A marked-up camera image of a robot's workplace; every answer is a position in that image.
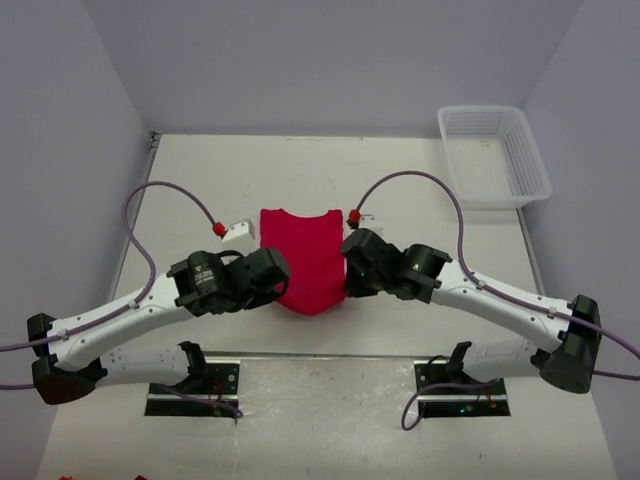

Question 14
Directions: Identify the red t shirt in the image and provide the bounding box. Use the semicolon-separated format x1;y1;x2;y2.
260;209;346;316

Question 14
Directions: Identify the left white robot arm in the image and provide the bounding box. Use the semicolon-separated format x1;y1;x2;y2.
27;248;291;405

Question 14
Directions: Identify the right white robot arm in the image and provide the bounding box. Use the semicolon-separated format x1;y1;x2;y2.
341;228;601;394

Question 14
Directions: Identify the white plastic basket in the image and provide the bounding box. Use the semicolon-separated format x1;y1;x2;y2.
437;105;552;210

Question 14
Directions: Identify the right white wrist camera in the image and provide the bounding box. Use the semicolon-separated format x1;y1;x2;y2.
346;209;383;237

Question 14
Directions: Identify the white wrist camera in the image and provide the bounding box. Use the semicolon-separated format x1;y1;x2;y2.
346;209;383;237
212;219;258;254

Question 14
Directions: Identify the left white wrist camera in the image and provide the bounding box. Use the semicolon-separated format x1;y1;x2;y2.
212;219;258;254

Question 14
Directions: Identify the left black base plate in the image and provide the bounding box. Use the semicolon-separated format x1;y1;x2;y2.
144;358;241;420

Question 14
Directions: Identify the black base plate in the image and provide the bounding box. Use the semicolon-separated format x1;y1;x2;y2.
414;356;511;419
144;358;241;420

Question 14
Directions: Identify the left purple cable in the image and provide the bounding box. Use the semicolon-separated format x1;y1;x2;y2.
0;181;244;420

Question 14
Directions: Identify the purple cable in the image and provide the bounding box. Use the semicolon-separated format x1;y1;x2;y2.
349;170;640;431
0;181;244;420

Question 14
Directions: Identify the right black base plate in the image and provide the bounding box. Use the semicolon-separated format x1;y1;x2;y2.
414;356;511;419

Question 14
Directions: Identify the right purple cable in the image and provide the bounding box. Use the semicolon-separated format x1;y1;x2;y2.
349;170;640;431

